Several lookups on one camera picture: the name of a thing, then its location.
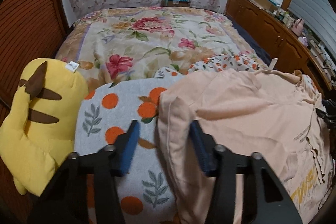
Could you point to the floral beige bed quilt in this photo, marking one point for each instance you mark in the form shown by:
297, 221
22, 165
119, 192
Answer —
114, 45

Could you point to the orange print white blanket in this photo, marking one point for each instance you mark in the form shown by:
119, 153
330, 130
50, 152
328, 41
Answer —
144, 192

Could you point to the grey window roller blind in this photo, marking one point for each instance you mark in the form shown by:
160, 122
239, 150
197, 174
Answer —
319, 16

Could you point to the brown louvered wardrobe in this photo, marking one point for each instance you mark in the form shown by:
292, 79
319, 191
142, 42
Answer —
29, 29

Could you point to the peach printed t-shirt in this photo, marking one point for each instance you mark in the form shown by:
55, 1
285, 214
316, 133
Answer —
269, 112

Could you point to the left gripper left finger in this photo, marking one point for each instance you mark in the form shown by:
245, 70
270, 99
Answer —
64, 199

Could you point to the pink tissue pack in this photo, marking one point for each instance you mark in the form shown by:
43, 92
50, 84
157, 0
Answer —
303, 41

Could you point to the yellow pikachu plush toy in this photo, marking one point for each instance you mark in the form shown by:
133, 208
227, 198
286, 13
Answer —
39, 132

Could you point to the long wooden cabinet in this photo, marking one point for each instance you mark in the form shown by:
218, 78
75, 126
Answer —
278, 41

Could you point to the cardboard box with blue cloth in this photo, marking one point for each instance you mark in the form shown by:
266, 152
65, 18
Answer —
175, 3

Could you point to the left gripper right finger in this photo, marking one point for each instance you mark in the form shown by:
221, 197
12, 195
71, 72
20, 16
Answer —
265, 200

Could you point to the open cardboard box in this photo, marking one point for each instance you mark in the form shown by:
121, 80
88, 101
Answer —
266, 5

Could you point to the navy blue bed sheet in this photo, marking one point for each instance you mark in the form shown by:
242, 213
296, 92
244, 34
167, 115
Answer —
259, 50

